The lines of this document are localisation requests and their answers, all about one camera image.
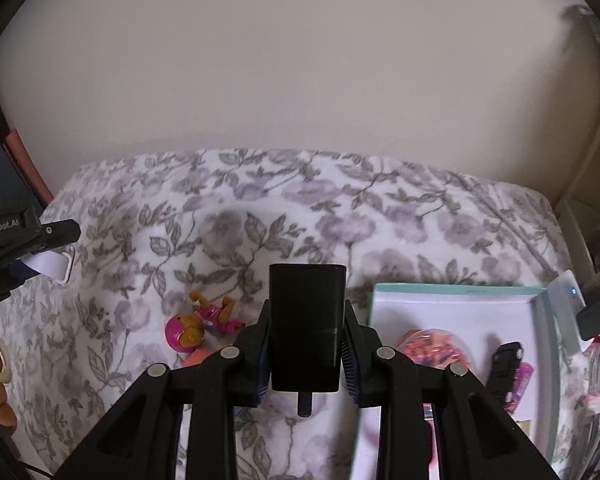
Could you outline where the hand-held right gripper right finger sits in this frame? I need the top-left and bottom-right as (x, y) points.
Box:
(342, 305), (562, 480)

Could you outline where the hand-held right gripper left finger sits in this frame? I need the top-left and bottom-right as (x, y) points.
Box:
(52, 300), (273, 480)

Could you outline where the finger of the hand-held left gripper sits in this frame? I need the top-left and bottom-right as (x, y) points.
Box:
(36, 219), (82, 255)
(0, 259), (38, 307)

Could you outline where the white band roll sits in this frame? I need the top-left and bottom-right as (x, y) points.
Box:
(20, 244), (77, 286)

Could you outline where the black charger plug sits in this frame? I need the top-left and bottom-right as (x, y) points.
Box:
(269, 263), (347, 418)

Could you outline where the round clear bead container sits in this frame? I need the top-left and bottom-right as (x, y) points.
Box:
(396, 329), (478, 376)

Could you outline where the teal white box tray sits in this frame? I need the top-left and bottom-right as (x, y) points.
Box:
(352, 282), (562, 480)

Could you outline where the grey toy car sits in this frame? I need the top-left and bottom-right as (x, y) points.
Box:
(487, 341), (525, 411)

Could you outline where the purple lighter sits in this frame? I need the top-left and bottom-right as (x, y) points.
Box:
(510, 362), (535, 413)

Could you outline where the dark cabinet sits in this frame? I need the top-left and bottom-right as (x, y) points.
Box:
(0, 60), (46, 221)

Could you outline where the pink toy figure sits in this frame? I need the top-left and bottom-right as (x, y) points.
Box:
(164, 290), (248, 352)

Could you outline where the white power strip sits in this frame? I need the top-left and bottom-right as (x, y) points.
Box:
(547, 269), (587, 357)

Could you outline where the black power adapter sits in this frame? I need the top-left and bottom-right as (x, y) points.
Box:
(576, 301), (600, 342)

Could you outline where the white lattice furniture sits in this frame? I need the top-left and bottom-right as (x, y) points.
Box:
(552, 92), (600, 281)

